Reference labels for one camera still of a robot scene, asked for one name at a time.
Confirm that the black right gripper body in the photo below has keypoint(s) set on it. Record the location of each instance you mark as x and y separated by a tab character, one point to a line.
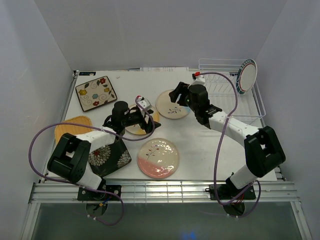
185	99

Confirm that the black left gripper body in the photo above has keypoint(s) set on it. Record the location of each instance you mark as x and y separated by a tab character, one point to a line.
134	118

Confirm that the cream and blue round plate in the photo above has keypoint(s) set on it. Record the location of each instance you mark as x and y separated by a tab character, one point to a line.
168	109

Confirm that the green red rimmed white plate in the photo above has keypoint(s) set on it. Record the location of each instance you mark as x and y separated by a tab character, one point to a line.
246	76

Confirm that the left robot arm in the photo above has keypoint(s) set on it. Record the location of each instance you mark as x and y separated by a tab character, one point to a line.
70	158

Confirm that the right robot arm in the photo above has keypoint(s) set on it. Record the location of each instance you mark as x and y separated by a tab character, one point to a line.
262	148

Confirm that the cream and yellow round plate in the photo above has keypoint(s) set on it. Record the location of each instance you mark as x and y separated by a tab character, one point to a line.
136	129

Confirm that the papers at table back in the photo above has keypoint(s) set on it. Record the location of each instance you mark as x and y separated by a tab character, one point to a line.
164	69

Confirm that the cream and pink round plate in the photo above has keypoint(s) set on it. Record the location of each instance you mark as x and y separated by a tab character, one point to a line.
158	158

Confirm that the square floral cream plate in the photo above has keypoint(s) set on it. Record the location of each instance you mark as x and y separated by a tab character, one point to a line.
95	93

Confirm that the black floral square plate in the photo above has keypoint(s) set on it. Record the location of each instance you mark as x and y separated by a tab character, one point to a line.
110	158

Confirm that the yellow woven square mat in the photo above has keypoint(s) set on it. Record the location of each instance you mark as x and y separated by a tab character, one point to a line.
73	129

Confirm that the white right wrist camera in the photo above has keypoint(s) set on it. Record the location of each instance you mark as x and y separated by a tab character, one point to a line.
198	79

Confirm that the white wire dish rack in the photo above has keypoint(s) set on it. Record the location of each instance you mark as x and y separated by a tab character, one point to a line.
220	82

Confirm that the aluminium table frame rail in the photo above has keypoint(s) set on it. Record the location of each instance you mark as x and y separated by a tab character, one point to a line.
144	192

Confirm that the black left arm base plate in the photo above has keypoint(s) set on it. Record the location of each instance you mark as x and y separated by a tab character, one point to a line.
88	195

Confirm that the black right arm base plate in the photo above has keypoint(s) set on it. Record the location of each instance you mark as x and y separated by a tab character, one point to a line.
232	199

